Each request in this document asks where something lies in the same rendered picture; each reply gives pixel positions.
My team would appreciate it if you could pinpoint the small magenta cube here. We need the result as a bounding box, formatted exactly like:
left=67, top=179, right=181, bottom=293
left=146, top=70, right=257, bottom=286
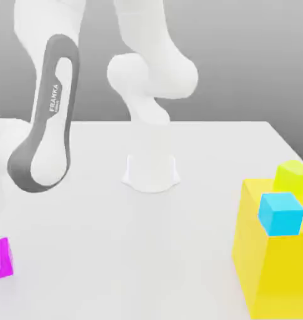
left=0, top=236, right=14, bottom=281

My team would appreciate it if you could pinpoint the small cyan cube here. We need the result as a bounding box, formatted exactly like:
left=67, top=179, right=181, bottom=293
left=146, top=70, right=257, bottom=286
left=257, top=191, right=303, bottom=238

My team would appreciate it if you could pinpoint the small lime cube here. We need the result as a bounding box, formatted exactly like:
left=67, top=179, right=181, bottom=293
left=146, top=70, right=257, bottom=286
left=272, top=159, right=303, bottom=201

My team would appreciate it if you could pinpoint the large yellow box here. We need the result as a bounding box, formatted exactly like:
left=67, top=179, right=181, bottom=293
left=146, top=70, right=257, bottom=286
left=231, top=177, right=303, bottom=320

